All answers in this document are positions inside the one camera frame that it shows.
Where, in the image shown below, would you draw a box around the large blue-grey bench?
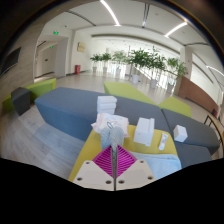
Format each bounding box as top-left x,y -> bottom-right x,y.
34,87 -> 173,142

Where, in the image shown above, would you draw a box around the ceiling light strips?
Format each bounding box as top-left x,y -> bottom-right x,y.
99,0 -> 188,38

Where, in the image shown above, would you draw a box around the stack of white tissue packs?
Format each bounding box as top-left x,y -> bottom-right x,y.
96,95 -> 118,116

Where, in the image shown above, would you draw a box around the dark grey block seat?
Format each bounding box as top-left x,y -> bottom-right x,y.
10,86 -> 32,117

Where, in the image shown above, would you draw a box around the small white tube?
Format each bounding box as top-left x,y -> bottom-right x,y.
158,132 -> 169,151

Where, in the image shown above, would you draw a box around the lime green bench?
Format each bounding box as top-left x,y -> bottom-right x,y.
103,81 -> 158,106
2,78 -> 57,113
157,96 -> 193,118

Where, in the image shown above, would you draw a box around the black wall screen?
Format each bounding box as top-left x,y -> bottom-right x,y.
0,46 -> 22,77

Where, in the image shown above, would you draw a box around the yellow framed wall picture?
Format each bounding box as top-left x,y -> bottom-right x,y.
76,41 -> 86,53

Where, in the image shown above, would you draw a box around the row of potted plants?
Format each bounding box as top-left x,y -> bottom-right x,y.
89,46 -> 189,94

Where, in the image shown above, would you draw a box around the white plastic-wrapped packet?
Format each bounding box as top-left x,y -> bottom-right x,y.
91,112 -> 130,138

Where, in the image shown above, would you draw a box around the small white cube box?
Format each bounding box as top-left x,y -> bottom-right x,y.
173,124 -> 189,143

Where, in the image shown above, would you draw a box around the light blue towel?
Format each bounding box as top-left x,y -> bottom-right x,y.
100,121 -> 183,183

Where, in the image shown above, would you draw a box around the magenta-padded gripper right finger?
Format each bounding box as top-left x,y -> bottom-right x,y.
115,145 -> 157,192

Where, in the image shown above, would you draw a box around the wooden table with black legs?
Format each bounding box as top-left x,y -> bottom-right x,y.
203,114 -> 224,148

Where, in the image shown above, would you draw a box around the white tissue box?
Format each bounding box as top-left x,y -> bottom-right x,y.
133,117 -> 156,147

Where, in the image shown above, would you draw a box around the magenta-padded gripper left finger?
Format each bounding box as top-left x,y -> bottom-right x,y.
72,145 -> 116,192

